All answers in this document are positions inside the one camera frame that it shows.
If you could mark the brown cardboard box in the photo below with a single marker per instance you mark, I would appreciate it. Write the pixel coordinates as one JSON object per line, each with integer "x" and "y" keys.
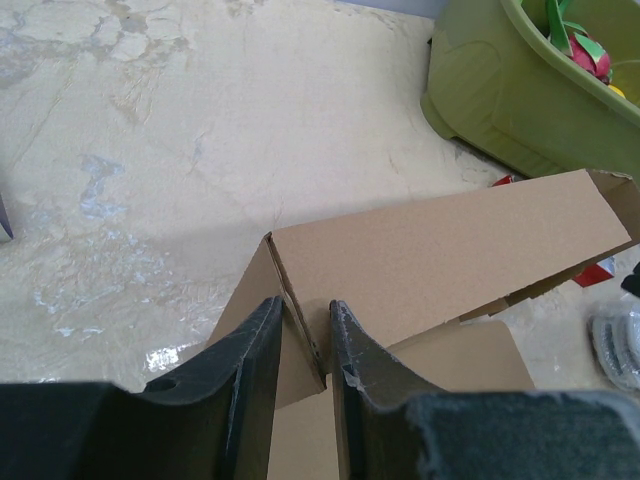
{"x": 426, "y": 280}

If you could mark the yellow toy mango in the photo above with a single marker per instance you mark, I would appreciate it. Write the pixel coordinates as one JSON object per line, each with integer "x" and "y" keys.
{"x": 617, "y": 90}

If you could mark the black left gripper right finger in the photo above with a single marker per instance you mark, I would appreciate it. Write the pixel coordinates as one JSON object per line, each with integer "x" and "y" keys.
{"x": 391, "y": 423}

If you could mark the pink toy dragon fruit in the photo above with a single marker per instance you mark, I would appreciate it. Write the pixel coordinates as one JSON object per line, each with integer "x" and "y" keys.
{"x": 576, "y": 43}

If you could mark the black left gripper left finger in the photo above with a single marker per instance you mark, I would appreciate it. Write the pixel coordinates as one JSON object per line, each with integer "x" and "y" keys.
{"x": 210, "y": 418}

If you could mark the green plastic basket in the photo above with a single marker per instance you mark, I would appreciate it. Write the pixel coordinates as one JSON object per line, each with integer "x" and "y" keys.
{"x": 496, "y": 82}

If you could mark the purple toothpaste box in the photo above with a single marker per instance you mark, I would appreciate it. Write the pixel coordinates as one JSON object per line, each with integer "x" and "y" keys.
{"x": 6, "y": 234}

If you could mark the silver foil pouch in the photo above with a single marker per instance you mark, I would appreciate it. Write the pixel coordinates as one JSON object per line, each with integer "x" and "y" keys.
{"x": 613, "y": 328}

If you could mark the red toothpaste box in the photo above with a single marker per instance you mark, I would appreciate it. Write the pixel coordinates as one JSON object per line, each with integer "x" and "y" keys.
{"x": 593, "y": 274}

